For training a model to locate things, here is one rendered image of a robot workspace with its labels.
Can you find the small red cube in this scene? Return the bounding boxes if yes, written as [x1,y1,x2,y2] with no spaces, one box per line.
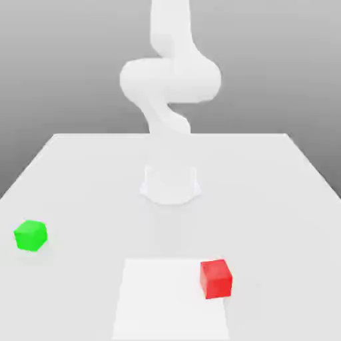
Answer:
[199,258,233,300]

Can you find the small green cube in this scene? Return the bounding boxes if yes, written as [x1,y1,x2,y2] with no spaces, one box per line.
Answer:
[13,219,49,252]

